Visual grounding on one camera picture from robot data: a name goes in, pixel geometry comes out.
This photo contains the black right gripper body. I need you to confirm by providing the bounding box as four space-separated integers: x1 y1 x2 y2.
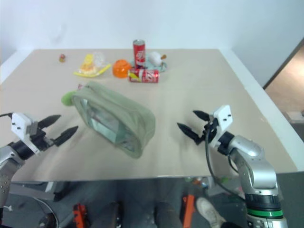
199 117 219 144

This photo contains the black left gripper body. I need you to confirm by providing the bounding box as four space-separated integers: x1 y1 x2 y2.
27 121 57 152

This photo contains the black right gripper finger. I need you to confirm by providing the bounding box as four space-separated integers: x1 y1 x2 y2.
176 122 203 146
192 110 211 122

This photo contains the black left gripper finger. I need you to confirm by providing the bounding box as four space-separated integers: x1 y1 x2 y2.
37 114 62 128
54 125 79 147

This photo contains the green translucent zipper pouch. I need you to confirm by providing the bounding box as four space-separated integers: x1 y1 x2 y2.
71 81 156 160

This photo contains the light green round tag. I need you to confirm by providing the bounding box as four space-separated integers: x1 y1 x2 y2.
61 92 77 106

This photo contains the yellow snack bag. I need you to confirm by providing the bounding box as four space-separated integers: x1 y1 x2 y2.
73 51 112 78

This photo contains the lying red soda can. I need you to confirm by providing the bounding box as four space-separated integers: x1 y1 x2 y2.
128 68 160 84

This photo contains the white rounded object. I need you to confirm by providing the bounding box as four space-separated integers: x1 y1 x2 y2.
148 51 162 66

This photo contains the orange clamp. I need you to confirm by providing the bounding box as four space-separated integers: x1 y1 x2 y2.
182 194 196 228
72 202 86 228

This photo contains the white shoe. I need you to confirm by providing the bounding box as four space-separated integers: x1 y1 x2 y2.
195 197 227 228

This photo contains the orange plastic bowl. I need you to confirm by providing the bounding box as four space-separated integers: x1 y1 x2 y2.
112 59 133 79

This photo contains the upright red soda can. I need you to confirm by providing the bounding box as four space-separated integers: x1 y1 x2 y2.
133 39 146 67

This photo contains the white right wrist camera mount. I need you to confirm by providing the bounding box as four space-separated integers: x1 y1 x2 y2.
209 104 232 148

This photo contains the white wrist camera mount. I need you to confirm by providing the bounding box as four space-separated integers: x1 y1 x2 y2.
11 112 40 155
209 104 232 148

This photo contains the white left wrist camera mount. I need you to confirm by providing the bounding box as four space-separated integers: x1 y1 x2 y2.
11 112 40 155

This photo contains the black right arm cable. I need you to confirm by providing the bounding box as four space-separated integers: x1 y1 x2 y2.
205 123 248 200

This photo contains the grey metal table frame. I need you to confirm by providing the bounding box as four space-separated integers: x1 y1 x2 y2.
9 181 60 203

